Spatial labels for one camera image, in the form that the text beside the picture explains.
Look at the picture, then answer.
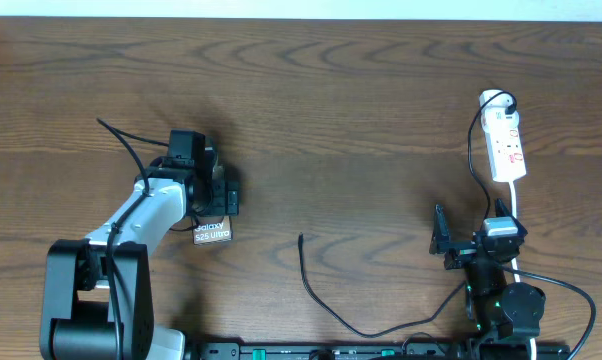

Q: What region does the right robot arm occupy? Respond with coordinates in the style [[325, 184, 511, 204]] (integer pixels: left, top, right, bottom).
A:
[[429, 200, 546, 359]]

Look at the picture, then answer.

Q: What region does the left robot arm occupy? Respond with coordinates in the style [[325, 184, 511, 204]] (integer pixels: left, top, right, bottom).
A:
[[39, 146, 238, 359]]

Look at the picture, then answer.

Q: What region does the white power strip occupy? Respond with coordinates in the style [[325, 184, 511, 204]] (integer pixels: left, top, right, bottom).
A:
[[479, 89, 527, 183]]

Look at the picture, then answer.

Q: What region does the white power strip cord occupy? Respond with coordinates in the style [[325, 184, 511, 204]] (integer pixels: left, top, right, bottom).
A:
[[508, 180, 538, 360]]

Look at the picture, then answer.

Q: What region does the black charger cable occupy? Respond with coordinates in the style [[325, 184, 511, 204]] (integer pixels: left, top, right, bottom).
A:
[[297, 90, 519, 339]]

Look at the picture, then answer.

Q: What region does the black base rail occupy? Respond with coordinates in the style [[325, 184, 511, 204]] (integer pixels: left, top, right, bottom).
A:
[[183, 340, 572, 360]]

